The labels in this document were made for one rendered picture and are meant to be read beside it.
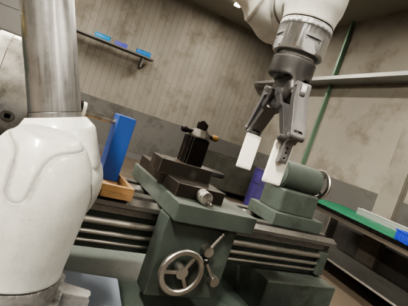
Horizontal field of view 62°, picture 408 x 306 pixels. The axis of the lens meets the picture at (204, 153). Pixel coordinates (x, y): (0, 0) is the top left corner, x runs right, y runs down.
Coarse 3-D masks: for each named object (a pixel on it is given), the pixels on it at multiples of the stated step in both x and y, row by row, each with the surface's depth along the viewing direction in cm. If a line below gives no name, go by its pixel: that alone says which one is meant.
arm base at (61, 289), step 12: (48, 288) 49; (60, 288) 53; (72, 288) 55; (0, 300) 45; (12, 300) 45; (24, 300) 46; (36, 300) 48; (48, 300) 50; (60, 300) 53; (72, 300) 54; (84, 300) 55
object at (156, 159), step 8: (152, 160) 120; (160, 160) 113; (168, 160) 114; (176, 160) 118; (160, 168) 113; (168, 168) 114; (176, 168) 115; (184, 168) 117; (192, 168) 118; (200, 168) 120; (176, 176) 116; (184, 176) 117; (192, 176) 119; (200, 176) 120; (208, 176) 122; (208, 184) 122
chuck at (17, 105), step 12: (12, 48) 90; (12, 60) 88; (0, 72) 86; (12, 72) 88; (0, 84) 86; (12, 84) 87; (24, 84) 89; (0, 96) 87; (12, 96) 88; (24, 96) 89; (0, 108) 88; (12, 108) 89; (24, 108) 90; (0, 120) 90; (12, 120) 90; (0, 132) 93
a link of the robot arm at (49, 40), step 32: (32, 0) 61; (64, 0) 64; (32, 32) 62; (64, 32) 64; (32, 64) 63; (64, 64) 64; (32, 96) 64; (64, 96) 65; (64, 128) 63; (96, 160) 68; (96, 192) 67
